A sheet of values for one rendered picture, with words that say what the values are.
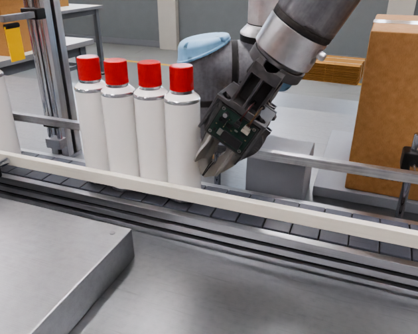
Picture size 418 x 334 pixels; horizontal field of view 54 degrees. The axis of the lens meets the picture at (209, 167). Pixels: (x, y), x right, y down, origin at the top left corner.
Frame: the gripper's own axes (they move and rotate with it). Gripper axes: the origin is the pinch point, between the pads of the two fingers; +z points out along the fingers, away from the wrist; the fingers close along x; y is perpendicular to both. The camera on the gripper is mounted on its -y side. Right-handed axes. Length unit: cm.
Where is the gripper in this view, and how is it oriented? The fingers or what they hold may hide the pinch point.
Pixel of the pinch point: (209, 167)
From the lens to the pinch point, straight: 62.1
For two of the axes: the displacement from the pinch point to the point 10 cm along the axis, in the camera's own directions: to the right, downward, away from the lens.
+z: -4.7, 7.0, 5.5
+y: -3.6, 4.1, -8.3
